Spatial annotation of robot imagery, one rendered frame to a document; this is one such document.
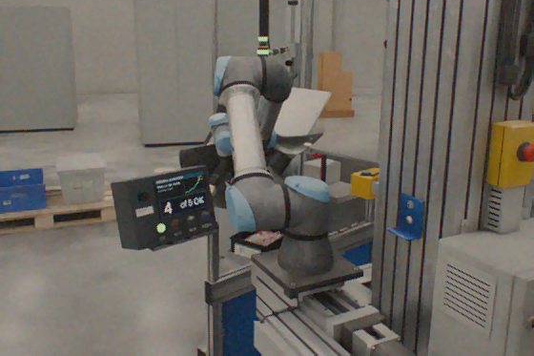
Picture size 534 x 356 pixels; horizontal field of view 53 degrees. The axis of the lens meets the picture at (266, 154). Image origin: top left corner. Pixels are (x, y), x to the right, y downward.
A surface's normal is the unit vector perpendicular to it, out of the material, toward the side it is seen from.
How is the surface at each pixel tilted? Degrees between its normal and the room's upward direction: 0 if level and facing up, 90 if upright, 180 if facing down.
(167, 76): 90
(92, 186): 96
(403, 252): 90
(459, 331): 90
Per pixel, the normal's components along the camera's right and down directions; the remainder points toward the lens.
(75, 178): 0.38, 0.31
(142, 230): 0.65, -0.08
